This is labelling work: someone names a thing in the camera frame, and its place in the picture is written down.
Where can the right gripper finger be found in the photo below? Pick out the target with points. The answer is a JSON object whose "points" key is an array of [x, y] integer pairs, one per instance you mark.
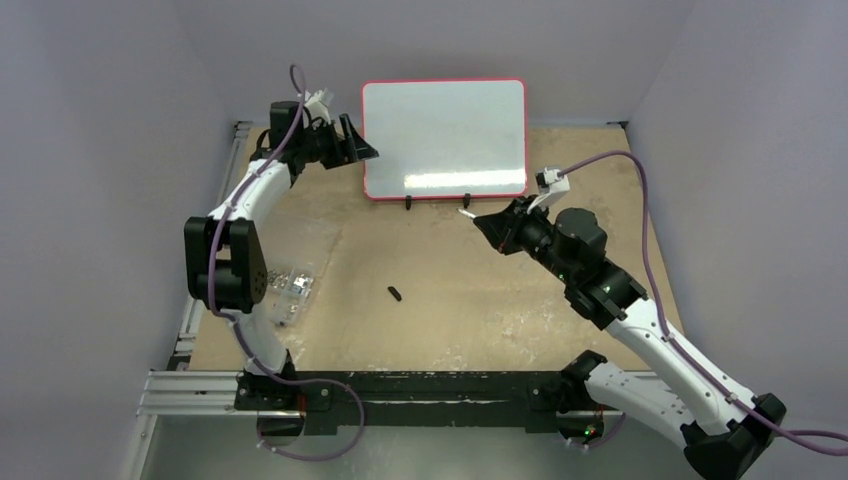
{"points": [[502, 220], [501, 237]]}

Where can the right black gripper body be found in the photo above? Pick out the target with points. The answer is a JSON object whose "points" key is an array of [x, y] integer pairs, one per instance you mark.
{"points": [[518, 225]]}

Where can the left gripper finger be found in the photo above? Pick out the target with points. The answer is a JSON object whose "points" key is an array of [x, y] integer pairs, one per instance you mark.
{"points": [[356, 155], [351, 139]]}

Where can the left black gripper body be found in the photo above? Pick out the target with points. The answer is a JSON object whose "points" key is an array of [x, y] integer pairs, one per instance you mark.
{"points": [[321, 145]]}

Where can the pink framed whiteboard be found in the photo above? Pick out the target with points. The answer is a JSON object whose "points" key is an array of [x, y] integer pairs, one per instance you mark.
{"points": [[445, 138]]}

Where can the black marker cap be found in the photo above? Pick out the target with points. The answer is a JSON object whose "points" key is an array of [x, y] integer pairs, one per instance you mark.
{"points": [[395, 293]]}

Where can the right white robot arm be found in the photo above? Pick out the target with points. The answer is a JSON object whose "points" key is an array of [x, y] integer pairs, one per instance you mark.
{"points": [[721, 426]]}

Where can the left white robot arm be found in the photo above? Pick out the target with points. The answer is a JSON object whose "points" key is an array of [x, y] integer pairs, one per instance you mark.
{"points": [[225, 264]]}

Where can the clear plastic parts box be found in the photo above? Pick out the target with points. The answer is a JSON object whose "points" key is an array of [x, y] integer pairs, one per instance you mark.
{"points": [[296, 250]]}

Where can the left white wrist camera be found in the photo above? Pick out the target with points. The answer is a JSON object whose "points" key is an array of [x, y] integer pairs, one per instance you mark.
{"points": [[316, 99]]}

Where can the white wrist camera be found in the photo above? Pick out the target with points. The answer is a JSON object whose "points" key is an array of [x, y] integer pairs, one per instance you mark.
{"points": [[316, 99], [552, 185]]}

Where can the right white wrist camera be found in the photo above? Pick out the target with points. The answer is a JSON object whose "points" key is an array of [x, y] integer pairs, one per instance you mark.
{"points": [[552, 185]]}

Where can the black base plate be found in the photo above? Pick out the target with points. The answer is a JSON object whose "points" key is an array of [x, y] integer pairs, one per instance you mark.
{"points": [[535, 401]]}

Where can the aluminium rail frame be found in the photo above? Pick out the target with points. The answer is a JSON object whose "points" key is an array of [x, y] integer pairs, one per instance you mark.
{"points": [[464, 307]]}

